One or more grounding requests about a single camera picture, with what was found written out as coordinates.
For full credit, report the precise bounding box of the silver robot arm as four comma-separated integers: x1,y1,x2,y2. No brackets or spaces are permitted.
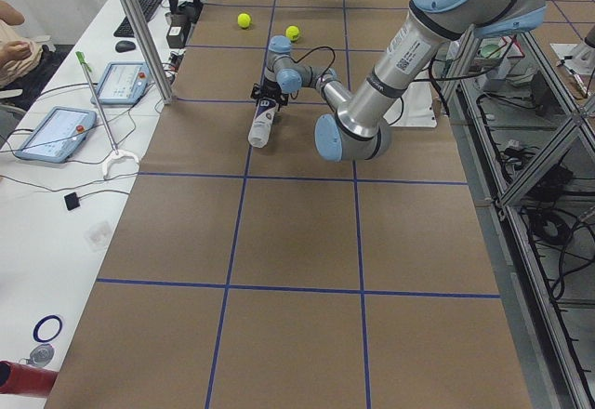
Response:
248,0,546,162

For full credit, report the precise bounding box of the reacher grabber stick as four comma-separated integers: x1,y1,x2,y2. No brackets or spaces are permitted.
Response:
75,51,139,179

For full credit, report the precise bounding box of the aluminium frame post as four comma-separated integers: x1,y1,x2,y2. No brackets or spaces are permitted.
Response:
120,0,173,105

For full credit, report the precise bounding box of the teach pendant far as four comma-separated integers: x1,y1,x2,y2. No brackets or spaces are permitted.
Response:
96,61,152,106

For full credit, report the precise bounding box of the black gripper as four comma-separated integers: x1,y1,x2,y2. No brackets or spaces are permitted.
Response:
252,79,287,104

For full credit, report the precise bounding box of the tennis ball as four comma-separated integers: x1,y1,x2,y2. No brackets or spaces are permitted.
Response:
285,25,301,42
237,13,252,30

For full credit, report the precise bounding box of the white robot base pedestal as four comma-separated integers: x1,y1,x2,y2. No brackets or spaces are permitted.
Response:
384,83,437,128

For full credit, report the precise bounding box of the person at desk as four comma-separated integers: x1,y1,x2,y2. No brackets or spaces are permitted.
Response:
1,0,44,88

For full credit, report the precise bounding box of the black computer mouse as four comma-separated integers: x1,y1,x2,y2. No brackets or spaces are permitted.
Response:
114,40,136,53

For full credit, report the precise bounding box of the red cylinder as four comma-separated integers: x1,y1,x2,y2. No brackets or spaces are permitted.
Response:
1,361,59,398

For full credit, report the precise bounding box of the silver tape roll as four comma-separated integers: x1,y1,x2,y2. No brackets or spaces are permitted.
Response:
26,343,55,368

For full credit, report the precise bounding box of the black box device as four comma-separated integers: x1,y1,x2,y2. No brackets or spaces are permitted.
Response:
166,13,191,49

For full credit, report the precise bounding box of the teach pendant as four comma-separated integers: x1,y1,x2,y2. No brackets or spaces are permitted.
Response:
96,61,152,106
14,106,97,164

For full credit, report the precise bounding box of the small black square pad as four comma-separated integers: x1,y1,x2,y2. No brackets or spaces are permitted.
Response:
64,192,80,211

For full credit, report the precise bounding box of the black keyboard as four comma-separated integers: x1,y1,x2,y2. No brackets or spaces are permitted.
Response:
112,0,165,38

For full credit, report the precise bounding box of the blue tape ring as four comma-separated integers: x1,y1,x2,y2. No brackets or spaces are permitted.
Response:
33,314,63,343

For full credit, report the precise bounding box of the teach pendant near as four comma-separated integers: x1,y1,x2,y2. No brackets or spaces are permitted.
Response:
14,106,97,164

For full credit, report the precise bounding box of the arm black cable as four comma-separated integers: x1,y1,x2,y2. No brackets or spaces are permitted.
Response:
290,46,337,80

